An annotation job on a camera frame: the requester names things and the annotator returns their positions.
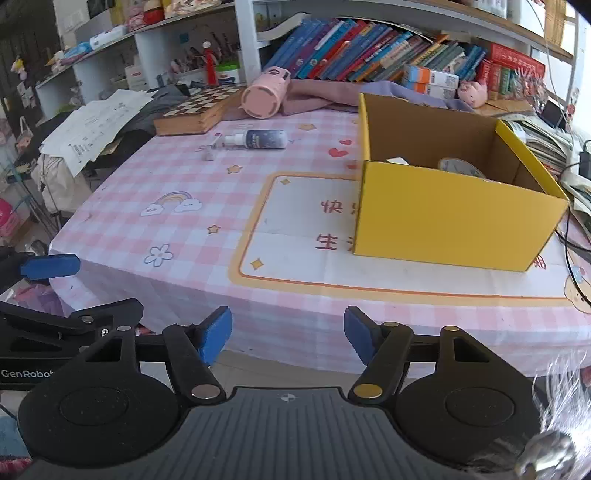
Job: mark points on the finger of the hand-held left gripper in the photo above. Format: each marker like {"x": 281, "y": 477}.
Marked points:
{"x": 51, "y": 266}
{"x": 92, "y": 316}

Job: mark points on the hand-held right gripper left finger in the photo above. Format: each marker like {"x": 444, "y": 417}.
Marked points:
{"x": 214, "y": 339}

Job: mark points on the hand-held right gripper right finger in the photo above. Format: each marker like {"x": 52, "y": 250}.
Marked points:
{"x": 360, "y": 339}

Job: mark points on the yellow cardboard box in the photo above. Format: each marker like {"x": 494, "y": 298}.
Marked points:
{"x": 452, "y": 221}

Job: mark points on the yellow tape roll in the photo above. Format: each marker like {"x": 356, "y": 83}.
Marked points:
{"x": 459, "y": 167}

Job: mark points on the pink checkered cloth-covered desktop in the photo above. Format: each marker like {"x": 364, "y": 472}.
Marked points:
{"x": 184, "y": 240}

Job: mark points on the white tote bag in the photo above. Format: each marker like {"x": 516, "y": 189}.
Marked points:
{"x": 64, "y": 182}

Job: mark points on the white printed paper sheets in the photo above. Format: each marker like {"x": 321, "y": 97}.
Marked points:
{"x": 92, "y": 124}

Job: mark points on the dark clothing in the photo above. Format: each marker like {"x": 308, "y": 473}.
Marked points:
{"x": 157, "y": 99}

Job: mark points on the white spray bottle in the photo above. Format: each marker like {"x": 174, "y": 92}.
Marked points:
{"x": 263, "y": 139}

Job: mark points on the wooden chessboard box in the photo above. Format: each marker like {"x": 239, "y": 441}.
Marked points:
{"x": 198, "y": 108}

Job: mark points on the blue packet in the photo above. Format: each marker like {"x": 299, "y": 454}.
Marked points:
{"x": 77, "y": 50}

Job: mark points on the shiny silver fluffy object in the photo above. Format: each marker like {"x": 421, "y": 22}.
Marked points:
{"x": 554, "y": 452}

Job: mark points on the white packet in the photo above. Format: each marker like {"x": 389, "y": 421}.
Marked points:
{"x": 108, "y": 37}

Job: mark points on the pink cylindrical bottle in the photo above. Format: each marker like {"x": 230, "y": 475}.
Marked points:
{"x": 263, "y": 97}

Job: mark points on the purple cloth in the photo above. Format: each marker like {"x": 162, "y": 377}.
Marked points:
{"x": 323, "y": 94}

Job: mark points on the orange white carton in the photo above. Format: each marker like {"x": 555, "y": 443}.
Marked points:
{"x": 427, "y": 91}
{"x": 431, "y": 75}

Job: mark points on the red bottle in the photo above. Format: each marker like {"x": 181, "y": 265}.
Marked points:
{"x": 210, "y": 64}

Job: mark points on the white jar green lid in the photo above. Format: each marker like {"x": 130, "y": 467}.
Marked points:
{"x": 228, "y": 74}

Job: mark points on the stack of papers and magazines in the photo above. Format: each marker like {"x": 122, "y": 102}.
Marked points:
{"x": 545, "y": 143}

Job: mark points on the pink pig toy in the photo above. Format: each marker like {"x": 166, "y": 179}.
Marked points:
{"x": 472, "y": 93}

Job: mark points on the brown paper envelope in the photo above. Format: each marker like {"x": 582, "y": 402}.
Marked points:
{"x": 505, "y": 108}

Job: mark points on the row of colourful books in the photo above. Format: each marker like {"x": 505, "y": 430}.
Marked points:
{"x": 364, "y": 50}

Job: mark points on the white bookshelf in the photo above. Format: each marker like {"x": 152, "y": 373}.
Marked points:
{"x": 247, "y": 41}

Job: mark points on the red boxed book set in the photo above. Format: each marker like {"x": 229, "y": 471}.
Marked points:
{"x": 508, "y": 69}

